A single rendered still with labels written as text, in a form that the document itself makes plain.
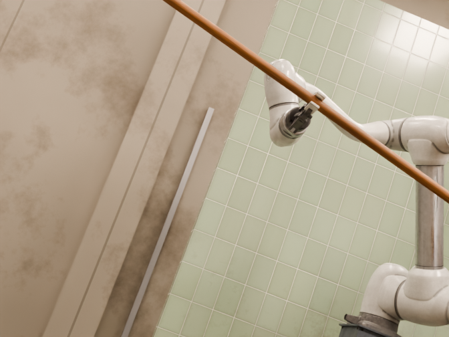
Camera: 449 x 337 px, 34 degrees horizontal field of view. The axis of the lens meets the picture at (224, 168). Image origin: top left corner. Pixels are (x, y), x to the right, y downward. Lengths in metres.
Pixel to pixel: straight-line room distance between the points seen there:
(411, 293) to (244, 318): 0.83
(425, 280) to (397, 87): 1.23
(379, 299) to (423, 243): 0.28
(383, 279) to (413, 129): 0.59
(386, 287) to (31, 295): 2.86
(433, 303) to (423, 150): 0.54
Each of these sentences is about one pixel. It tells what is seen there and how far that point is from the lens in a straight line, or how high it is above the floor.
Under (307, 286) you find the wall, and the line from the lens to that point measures 3.31.
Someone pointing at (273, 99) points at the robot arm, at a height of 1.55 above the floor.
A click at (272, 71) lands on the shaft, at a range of 2.10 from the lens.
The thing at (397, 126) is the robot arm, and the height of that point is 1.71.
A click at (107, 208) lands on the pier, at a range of 4.88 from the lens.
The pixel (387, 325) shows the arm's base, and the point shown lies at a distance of 2.83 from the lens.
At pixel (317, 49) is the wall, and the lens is 3.56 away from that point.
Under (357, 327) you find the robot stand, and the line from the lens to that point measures 2.79.
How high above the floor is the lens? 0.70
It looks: 14 degrees up
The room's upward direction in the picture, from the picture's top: 20 degrees clockwise
